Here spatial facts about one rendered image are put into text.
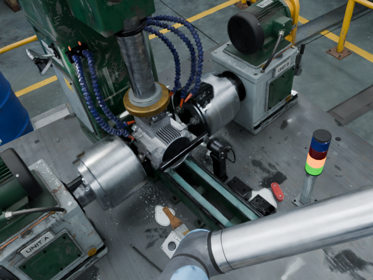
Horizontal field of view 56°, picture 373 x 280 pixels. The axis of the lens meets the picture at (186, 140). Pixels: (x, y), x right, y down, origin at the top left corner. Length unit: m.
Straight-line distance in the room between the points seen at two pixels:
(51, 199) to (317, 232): 0.87
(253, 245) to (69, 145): 1.39
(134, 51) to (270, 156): 0.83
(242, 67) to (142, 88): 0.50
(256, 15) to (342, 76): 2.02
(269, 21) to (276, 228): 1.05
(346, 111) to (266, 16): 1.69
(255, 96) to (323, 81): 1.84
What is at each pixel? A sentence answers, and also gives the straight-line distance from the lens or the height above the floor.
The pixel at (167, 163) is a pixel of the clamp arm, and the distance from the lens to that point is 1.40.
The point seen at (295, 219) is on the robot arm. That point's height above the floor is 1.51.
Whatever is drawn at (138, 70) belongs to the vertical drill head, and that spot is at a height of 1.40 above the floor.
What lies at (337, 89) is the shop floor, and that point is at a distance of 3.33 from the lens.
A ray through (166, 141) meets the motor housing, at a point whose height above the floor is 1.10.
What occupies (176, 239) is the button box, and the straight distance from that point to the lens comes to 1.16.
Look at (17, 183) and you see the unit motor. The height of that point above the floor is 1.31.
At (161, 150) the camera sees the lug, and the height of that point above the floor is 1.09.
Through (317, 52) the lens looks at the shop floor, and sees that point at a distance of 3.73.
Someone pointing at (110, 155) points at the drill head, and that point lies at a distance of 1.31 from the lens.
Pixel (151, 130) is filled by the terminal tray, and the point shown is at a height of 1.13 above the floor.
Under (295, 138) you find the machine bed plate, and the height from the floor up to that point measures 0.80.
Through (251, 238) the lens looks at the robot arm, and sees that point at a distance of 0.72.
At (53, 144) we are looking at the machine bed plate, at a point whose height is 0.80.
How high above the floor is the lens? 2.12
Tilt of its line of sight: 48 degrees down
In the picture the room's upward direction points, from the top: 10 degrees counter-clockwise
